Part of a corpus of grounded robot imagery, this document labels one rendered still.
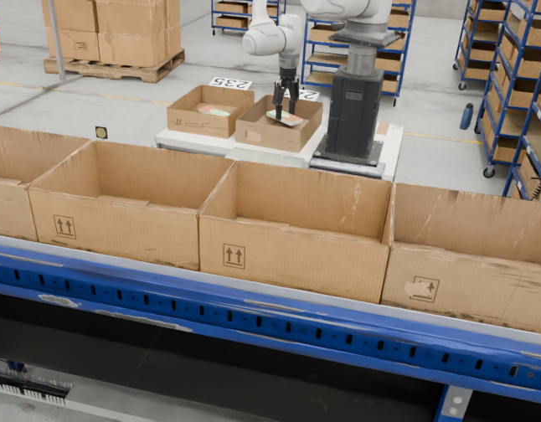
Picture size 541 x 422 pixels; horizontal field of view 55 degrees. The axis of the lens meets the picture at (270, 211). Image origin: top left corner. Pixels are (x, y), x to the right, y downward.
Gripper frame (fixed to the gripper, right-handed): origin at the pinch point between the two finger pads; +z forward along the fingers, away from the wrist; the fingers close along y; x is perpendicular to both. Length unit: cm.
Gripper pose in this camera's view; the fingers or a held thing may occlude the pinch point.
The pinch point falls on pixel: (285, 111)
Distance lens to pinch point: 236.6
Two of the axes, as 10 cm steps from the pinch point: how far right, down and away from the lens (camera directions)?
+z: -0.5, 8.6, 5.0
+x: 6.9, 3.9, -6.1
